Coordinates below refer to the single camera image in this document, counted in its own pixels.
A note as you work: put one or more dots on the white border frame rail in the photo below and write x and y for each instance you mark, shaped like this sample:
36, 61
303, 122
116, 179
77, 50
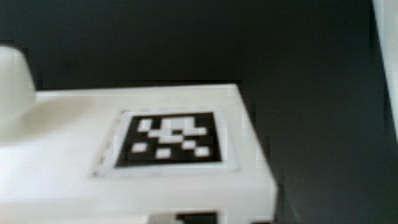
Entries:
386, 17

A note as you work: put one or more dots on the white drawer with knob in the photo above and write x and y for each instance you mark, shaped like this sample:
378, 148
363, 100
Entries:
123, 155

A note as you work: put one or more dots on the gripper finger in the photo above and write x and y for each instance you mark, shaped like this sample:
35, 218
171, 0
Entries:
198, 218

